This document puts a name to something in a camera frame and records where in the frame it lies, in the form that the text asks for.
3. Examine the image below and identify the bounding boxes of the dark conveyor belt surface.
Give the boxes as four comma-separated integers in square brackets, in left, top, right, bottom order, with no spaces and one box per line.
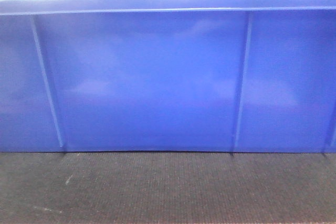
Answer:
[1,152,335,223]

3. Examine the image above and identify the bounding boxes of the large blue plastic bin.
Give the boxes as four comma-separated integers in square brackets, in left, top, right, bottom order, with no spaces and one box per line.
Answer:
[1,0,335,153]

